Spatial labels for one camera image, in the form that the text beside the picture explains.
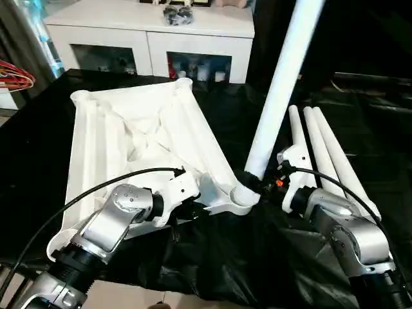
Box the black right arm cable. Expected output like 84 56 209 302
283 166 412 284

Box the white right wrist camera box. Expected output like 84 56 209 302
277 145 316 213

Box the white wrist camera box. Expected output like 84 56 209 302
151 167 201 226
277 145 316 213

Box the white cabinet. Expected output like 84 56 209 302
42 0 255 84

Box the black mat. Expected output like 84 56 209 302
0 68 412 306

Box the white plastic table leg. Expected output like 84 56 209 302
312 106 382 223
234 0 326 208
303 106 343 194
288 105 311 162

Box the grey object on cabinet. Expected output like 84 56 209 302
164 6 194 26

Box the red wire bundle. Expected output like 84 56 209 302
0 59 36 91

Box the white plastic table top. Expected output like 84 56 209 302
46 77 261 261

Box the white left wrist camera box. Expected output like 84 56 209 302
151 167 201 226

